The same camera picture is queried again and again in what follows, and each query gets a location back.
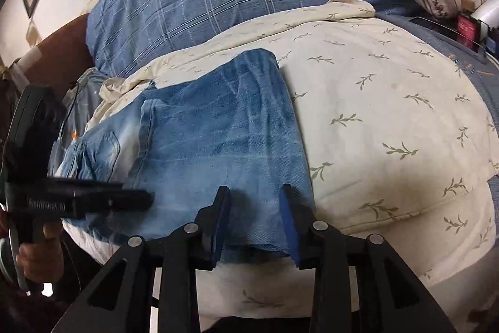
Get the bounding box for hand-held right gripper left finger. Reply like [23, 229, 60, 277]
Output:
[51, 185, 231, 333]

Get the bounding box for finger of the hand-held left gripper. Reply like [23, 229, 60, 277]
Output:
[8, 178, 155, 220]

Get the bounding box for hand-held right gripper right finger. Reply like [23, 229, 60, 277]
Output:
[280, 184, 458, 333]

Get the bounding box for blue denim pants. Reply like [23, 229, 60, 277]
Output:
[55, 49, 316, 253]

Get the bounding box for person's left hand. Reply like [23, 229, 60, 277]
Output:
[16, 222, 66, 284]

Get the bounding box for grey star-print cloth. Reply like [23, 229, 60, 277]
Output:
[47, 67, 108, 178]

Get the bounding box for brown wooden headboard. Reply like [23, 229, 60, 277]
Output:
[21, 13, 96, 92]

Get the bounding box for cream leaf-print sheet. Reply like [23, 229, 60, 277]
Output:
[62, 0, 499, 322]

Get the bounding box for blue bedsheet with pink star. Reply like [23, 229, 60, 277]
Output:
[374, 13, 499, 131]

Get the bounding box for black smartphone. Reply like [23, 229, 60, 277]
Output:
[409, 16, 488, 64]

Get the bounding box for red box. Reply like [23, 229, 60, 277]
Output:
[456, 14, 482, 53]

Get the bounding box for clear plastic bag roll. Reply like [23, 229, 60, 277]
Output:
[476, 0, 499, 41]

